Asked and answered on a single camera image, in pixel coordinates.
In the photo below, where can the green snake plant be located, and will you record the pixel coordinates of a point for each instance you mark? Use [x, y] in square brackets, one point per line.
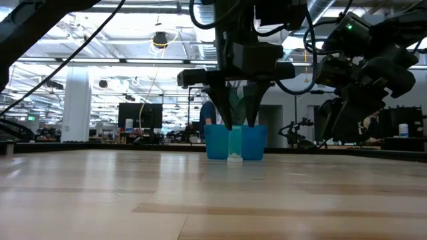
[237, 106]

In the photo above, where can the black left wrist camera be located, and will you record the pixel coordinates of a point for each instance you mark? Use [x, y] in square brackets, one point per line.
[257, 56]

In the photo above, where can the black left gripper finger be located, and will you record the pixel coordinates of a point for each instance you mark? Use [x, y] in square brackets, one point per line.
[254, 100]
[223, 100]

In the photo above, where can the white pillar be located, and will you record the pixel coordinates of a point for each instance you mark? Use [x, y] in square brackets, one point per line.
[76, 106]

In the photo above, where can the upright silver spiral duct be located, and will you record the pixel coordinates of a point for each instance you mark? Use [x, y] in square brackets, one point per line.
[208, 46]

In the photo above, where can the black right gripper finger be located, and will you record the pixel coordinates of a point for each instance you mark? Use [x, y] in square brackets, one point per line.
[324, 120]
[350, 123]

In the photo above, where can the blue basket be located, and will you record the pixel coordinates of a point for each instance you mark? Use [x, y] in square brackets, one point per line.
[217, 143]

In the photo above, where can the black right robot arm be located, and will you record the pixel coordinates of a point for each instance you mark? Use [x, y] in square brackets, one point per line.
[393, 33]

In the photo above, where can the black slanted bar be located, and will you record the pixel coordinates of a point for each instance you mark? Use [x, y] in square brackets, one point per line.
[13, 131]

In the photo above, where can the white canister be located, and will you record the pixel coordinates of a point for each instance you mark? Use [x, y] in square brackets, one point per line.
[403, 130]
[129, 126]

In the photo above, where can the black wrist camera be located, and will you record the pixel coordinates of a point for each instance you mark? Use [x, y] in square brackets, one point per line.
[257, 56]
[330, 71]

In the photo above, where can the long ceiling light bar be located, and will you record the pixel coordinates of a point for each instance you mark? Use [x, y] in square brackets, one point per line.
[90, 60]

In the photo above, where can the grey metal post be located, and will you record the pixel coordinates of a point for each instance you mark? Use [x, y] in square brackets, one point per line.
[10, 148]

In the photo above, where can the black monitor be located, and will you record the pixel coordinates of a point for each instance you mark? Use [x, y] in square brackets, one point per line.
[143, 113]

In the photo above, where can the black equipment cabinet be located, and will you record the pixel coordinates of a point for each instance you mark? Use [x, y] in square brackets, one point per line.
[400, 115]

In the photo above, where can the black background robot arm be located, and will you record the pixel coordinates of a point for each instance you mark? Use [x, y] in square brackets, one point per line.
[293, 133]

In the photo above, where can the black ceiling lamp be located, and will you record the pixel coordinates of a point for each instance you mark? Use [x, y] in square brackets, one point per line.
[160, 39]

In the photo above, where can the black table border rail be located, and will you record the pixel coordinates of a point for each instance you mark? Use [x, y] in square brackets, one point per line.
[100, 146]

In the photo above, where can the slanted silver ventilation duct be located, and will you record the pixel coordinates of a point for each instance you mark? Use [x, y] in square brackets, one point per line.
[322, 8]

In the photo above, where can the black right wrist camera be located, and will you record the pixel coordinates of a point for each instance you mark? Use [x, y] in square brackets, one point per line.
[330, 71]

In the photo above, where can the person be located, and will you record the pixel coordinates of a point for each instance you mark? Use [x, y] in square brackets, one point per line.
[373, 128]
[207, 115]

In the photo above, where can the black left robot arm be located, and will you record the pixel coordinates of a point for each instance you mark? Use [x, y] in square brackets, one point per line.
[233, 33]

